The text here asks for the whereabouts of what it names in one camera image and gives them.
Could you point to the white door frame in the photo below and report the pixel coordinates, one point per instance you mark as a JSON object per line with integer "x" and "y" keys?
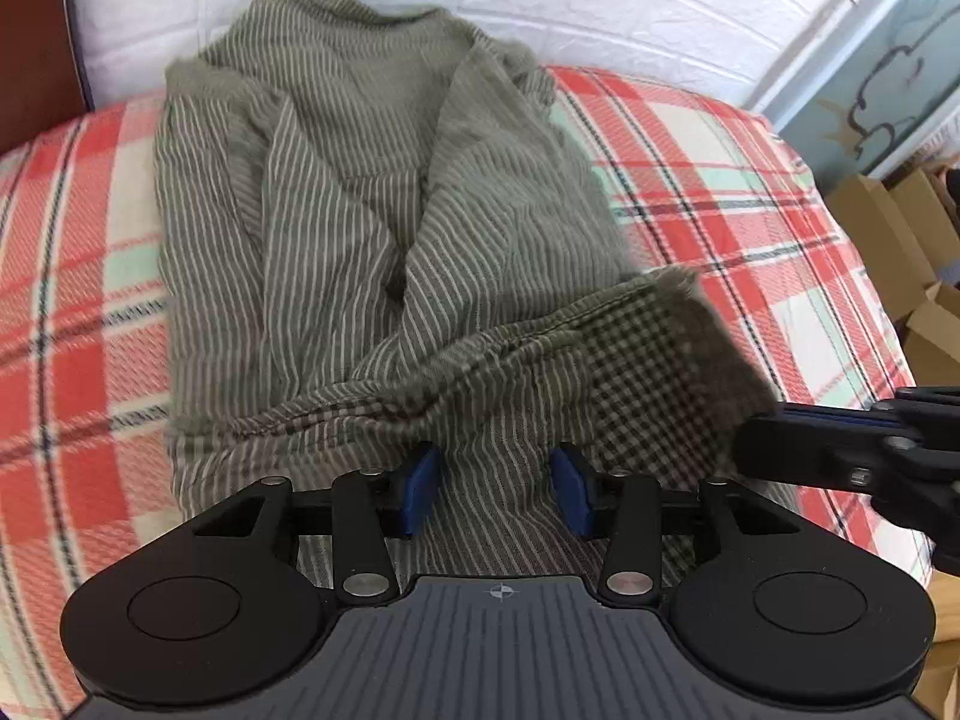
{"x": 840, "y": 30}

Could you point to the cardboard box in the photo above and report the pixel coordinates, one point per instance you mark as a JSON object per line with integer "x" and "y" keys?
{"x": 934, "y": 337}
{"x": 877, "y": 225}

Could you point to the green striped shirt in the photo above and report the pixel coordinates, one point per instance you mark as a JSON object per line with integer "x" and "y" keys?
{"x": 337, "y": 202}

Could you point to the red plaid bed sheet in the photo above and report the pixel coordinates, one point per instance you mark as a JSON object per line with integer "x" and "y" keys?
{"x": 75, "y": 240}

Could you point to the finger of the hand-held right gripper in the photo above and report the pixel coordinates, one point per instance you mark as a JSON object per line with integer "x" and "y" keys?
{"x": 930, "y": 405}
{"x": 780, "y": 450}

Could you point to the brown wooden headboard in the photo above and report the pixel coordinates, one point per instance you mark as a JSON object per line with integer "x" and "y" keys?
{"x": 30, "y": 52}

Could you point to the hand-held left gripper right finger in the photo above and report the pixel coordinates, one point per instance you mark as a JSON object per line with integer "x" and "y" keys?
{"x": 571, "y": 487}

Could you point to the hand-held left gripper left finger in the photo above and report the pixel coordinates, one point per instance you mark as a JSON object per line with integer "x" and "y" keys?
{"x": 420, "y": 487}

